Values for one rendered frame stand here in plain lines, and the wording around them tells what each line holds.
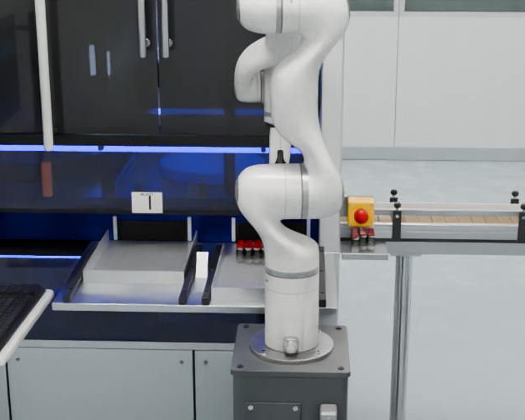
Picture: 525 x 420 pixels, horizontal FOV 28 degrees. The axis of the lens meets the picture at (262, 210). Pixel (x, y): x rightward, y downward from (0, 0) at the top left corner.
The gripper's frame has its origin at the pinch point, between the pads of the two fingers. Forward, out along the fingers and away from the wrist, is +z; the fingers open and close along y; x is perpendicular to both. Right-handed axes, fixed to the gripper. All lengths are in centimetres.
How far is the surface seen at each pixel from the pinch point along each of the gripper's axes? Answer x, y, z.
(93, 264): -50, -8, 25
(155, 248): -35.9, -23.6, 25.2
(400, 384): 35, -38, 72
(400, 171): 69, -452, 105
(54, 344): -66, -23, 55
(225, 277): -14.4, -1.3, 25.7
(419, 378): 51, -128, 112
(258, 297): -4.9, 14.4, 25.0
